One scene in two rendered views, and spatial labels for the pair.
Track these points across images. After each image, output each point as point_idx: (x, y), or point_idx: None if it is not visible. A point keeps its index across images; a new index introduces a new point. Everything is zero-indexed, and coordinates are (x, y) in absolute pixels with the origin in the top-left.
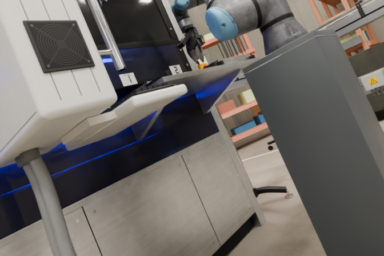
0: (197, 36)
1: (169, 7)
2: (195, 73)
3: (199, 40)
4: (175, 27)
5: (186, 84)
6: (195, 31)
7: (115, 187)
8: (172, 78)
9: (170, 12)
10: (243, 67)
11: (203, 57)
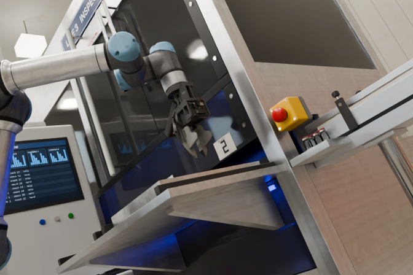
0: (177, 109)
1: (210, 7)
2: (76, 259)
3: (187, 111)
4: (222, 48)
5: (117, 246)
6: (182, 91)
7: None
8: (61, 269)
9: (212, 18)
10: (174, 204)
11: (190, 151)
